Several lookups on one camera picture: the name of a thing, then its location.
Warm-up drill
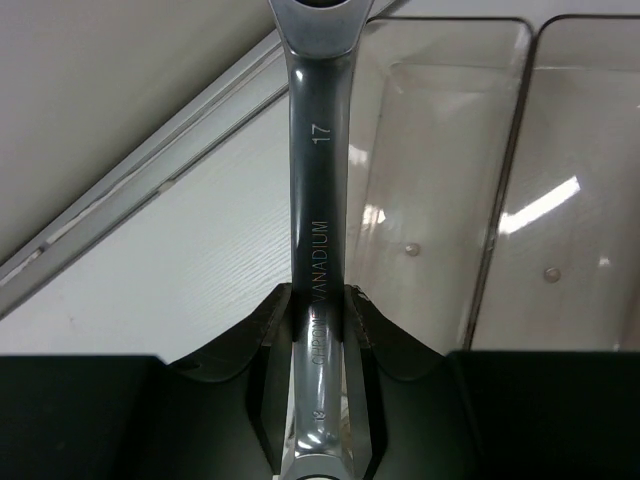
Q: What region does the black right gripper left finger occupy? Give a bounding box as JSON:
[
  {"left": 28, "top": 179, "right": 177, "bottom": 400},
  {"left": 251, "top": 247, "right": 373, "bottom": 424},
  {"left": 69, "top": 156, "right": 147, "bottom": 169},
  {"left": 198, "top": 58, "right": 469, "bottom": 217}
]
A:
[{"left": 170, "top": 283, "right": 292, "bottom": 479}]

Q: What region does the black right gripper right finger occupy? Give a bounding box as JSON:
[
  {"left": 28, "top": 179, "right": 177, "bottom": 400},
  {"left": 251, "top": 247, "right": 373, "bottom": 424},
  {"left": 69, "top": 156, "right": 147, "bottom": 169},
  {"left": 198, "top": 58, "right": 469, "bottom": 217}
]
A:
[{"left": 343, "top": 286, "right": 479, "bottom": 479}]

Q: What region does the large chrome ratchet wrench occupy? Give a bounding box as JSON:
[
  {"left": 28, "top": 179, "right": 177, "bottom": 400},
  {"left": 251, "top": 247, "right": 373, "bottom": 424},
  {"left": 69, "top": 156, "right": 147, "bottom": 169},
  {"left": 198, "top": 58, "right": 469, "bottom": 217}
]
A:
[{"left": 271, "top": 0, "right": 372, "bottom": 479}]

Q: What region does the clear plastic tray right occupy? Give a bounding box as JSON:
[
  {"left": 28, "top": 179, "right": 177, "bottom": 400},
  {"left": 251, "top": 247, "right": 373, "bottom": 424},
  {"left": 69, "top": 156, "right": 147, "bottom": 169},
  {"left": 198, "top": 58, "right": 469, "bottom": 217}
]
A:
[{"left": 472, "top": 16, "right": 639, "bottom": 351}]

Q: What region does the clear plastic tray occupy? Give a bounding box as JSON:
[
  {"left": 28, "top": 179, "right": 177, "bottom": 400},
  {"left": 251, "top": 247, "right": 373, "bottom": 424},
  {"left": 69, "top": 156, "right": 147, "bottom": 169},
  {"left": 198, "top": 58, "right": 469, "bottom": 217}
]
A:
[
  {"left": 472, "top": 16, "right": 639, "bottom": 351},
  {"left": 346, "top": 18, "right": 531, "bottom": 353}
]

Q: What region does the clear plastic tray left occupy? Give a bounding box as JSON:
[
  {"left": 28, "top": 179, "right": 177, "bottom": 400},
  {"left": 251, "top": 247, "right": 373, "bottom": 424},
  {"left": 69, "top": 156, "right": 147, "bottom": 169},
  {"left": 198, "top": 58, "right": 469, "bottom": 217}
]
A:
[{"left": 346, "top": 18, "right": 531, "bottom": 353}]

